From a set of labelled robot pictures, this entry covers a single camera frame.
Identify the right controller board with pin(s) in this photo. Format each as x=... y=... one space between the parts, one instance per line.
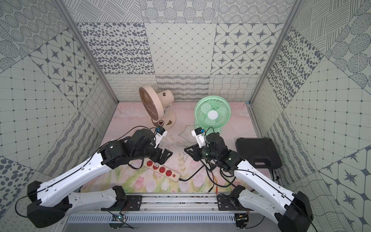
x=241 y=220

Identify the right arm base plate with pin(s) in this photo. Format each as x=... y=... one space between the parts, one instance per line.
x=227 y=203

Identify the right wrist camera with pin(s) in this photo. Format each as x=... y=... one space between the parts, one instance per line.
x=198 y=134

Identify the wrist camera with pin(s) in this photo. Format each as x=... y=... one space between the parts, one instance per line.
x=198 y=134
x=160 y=133

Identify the black multi-port adapter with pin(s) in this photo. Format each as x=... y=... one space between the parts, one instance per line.
x=210 y=165

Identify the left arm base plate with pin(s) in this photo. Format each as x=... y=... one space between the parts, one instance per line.
x=129 y=203

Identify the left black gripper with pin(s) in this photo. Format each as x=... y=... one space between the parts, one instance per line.
x=159 y=153

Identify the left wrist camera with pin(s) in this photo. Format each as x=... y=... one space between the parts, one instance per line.
x=160 y=133

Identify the black plastic tool case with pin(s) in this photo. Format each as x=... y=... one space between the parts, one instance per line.
x=260 y=152

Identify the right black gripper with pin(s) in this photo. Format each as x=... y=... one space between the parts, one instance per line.
x=195 y=152

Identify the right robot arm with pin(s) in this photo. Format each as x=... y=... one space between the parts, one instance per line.
x=291 y=211

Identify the controller board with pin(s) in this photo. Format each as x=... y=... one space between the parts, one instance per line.
x=241 y=220
x=117 y=222

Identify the aluminium mounting rail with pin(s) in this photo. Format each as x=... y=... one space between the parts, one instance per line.
x=179 y=201

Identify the pink desk fan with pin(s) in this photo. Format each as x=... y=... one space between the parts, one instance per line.
x=157 y=106

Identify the left controller board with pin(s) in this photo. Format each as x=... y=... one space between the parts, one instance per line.
x=117 y=222

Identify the white red power strip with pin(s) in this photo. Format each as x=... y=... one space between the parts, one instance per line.
x=161 y=170

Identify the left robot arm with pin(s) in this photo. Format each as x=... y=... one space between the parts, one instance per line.
x=52 y=200

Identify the green desk fan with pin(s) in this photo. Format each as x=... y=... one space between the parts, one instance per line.
x=212 y=113

